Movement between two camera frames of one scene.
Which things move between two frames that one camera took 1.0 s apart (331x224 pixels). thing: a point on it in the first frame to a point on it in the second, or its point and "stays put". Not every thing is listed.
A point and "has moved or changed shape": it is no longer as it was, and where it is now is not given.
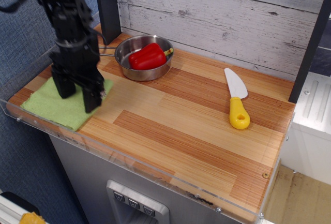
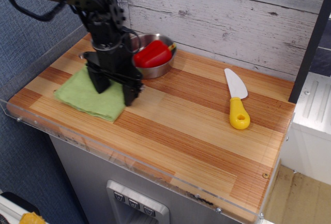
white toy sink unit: (307, 148) stays put
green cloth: (70, 113) has moved or changed shape
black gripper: (78, 61) to (115, 57)
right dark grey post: (309, 59) stays put
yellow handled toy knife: (239, 118) stays put
